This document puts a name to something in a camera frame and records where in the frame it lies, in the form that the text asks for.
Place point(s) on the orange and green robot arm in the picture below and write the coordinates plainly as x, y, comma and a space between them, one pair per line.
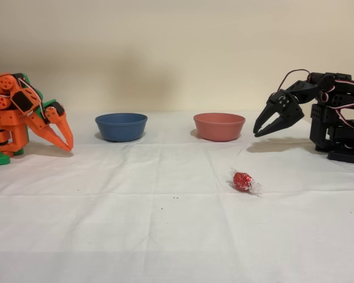
6, 118

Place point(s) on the red bowl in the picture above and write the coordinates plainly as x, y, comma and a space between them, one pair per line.
219, 126

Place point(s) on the blue bowl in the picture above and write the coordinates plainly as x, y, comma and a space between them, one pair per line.
121, 127

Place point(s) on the white tablecloth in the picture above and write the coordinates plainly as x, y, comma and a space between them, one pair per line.
165, 224

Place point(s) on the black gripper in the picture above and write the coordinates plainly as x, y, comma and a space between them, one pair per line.
284, 109

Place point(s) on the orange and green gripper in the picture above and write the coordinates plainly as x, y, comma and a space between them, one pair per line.
53, 118

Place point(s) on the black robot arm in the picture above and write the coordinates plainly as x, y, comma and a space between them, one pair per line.
321, 118

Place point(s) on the red candy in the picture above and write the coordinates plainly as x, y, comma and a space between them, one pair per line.
242, 180

